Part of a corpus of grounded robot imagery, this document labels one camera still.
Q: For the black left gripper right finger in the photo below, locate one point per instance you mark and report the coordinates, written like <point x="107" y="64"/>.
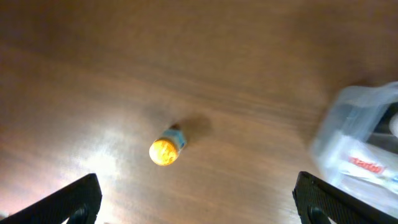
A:
<point x="319" y="202"/>

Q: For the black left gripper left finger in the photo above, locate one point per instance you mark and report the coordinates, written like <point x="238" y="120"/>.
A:
<point x="78" y="202"/>

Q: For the white Panadol box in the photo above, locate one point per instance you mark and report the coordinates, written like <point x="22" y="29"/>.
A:
<point x="366" y="172"/>

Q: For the gold lid small jar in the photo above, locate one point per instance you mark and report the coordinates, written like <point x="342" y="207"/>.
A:
<point x="166" y="149"/>

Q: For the dark bottle white cap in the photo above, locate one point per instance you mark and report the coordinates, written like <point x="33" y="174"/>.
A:
<point x="384" y="134"/>

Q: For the clear plastic container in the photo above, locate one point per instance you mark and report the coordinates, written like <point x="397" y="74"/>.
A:
<point x="355" y="114"/>

